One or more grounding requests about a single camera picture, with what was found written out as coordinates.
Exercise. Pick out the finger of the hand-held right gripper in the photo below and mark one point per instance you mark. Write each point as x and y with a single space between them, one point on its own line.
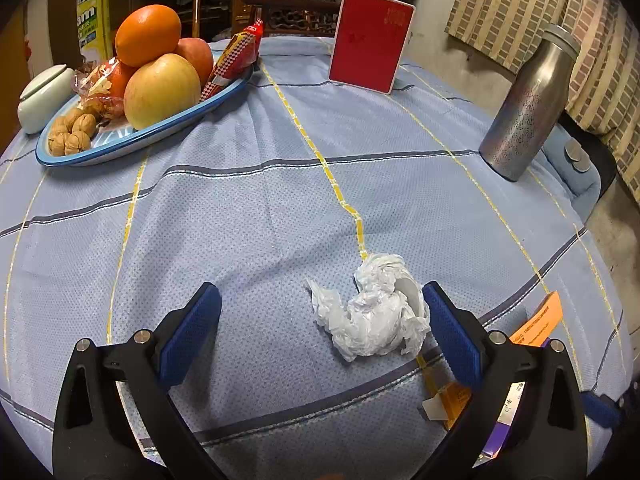
602 410

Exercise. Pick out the small tangerine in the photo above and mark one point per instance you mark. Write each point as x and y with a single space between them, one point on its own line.
120 80

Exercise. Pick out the blue oval plate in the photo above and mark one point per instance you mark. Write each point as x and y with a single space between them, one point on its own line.
165 132

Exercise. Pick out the orange cardboard box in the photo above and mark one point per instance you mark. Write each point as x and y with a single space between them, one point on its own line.
542 317

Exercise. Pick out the wooden chair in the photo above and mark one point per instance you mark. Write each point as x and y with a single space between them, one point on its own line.
210 10

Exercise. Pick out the tall yellow carton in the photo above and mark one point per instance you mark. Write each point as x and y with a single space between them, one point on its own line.
95 10

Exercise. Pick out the red checkered snack stick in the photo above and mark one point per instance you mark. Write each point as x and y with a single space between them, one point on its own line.
232 60

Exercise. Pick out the clear bag of snacks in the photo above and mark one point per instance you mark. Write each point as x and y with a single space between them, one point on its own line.
95 92

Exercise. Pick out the steel bottle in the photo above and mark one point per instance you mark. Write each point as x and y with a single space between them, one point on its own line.
525 110

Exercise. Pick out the blue striped tablecloth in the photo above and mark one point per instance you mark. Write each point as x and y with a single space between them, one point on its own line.
250 210

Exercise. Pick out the pile of walnuts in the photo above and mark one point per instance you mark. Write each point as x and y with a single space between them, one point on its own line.
75 135

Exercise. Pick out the white ceramic jar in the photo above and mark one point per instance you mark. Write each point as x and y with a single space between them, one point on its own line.
42 97

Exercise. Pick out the white purple box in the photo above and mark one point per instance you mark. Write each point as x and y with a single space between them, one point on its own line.
511 402

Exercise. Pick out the yellow apple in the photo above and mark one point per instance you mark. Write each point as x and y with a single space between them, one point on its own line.
160 92

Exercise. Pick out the beige brick pattern curtain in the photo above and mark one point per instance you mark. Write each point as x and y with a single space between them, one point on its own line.
540 15

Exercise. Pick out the red card stand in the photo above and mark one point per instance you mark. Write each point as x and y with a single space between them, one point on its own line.
370 40

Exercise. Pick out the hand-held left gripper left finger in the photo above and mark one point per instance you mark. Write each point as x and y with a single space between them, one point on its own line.
192 335

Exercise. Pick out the large orange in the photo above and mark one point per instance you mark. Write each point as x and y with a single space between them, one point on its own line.
147 35

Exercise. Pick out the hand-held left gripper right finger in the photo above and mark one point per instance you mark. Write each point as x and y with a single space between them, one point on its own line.
450 335

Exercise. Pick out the red apple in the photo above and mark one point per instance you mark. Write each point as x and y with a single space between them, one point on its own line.
197 57

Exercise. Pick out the black chair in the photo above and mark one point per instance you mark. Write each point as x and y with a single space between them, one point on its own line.
597 150

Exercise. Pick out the white plastic bag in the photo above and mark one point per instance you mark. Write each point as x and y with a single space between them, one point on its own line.
372 310

